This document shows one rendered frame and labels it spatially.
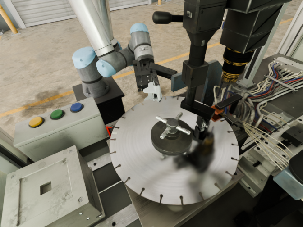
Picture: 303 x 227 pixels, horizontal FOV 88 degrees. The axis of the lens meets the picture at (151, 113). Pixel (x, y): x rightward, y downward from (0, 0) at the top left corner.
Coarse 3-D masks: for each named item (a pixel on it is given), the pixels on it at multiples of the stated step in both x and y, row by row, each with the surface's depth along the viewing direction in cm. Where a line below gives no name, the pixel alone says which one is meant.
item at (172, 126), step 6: (180, 114) 40; (162, 120) 39; (168, 120) 39; (174, 120) 38; (168, 126) 38; (174, 126) 37; (168, 132) 39; (174, 132) 39; (186, 132) 36; (162, 138) 36
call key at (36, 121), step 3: (36, 117) 56; (39, 117) 56; (30, 120) 55; (33, 120) 55; (36, 120) 55; (39, 120) 55; (30, 123) 54; (33, 123) 54; (36, 123) 54; (39, 123) 54; (33, 126) 54
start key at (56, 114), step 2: (56, 110) 58; (58, 110) 58; (60, 110) 58; (52, 112) 57; (54, 112) 57; (56, 112) 57; (58, 112) 57; (60, 112) 57; (62, 112) 57; (50, 114) 57; (52, 114) 56; (54, 114) 56; (56, 114) 56; (58, 114) 56; (60, 114) 56; (62, 114) 57; (52, 116) 56; (54, 116) 56; (56, 116) 56; (58, 116) 56; (60, 116) 57
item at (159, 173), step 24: (168, 96) 53; (120, 120) 47; (144, 120) 46; (192, 120) 45; (216, 120) 45; (120, 144) 41; (144, 144) 40; (192, 144) 40; (216, 144) 39; (120, 168) 36; (144, 168) 36; (168, 168) 36; (192, 168) 35; (216, 168) 35; (144, 192) 32; (168, 192) 32; (192, 192) 32; (216, 192) 32
